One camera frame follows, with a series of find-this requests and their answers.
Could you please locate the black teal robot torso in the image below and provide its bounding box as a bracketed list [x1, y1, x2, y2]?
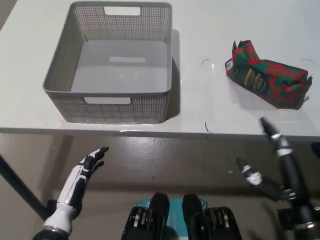
[121, 191, 243, 240]

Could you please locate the black table leg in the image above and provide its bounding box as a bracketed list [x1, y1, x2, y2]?
[0, 152, 49, 221]
[310, 141, 320, 159]

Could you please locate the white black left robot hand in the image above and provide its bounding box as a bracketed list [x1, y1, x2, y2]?
[43, 146, 110, 232]

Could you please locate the black floor tape patch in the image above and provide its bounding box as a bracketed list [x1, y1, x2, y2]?
[276, 207, 301, 230]
[46, 199, 61, 215]

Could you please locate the grey perforated plastic basket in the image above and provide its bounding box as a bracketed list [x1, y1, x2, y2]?
[41, 1, 173, 125]

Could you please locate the red green coffee bean bag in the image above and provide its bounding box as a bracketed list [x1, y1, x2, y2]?
[224, 39, 314, 111]

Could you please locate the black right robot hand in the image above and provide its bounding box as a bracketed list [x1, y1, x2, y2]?
[236, 116, 316, 226]

